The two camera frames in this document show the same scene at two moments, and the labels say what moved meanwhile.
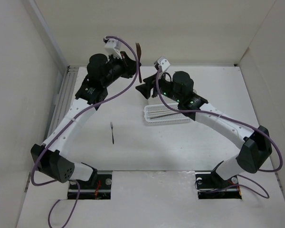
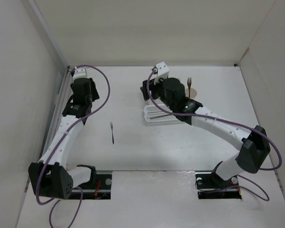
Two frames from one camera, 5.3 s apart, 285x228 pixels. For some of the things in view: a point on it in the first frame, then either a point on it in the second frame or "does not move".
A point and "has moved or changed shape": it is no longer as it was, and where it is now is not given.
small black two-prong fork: x=112 y=134 does not move
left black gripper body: x=118 y=68 -> x=94 y=96
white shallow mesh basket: x=164 y=114 does not move
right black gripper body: x=160 y=86 does not move
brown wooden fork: x=139 y=54 has moved or changed shape
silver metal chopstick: x=163 y=115 does not move
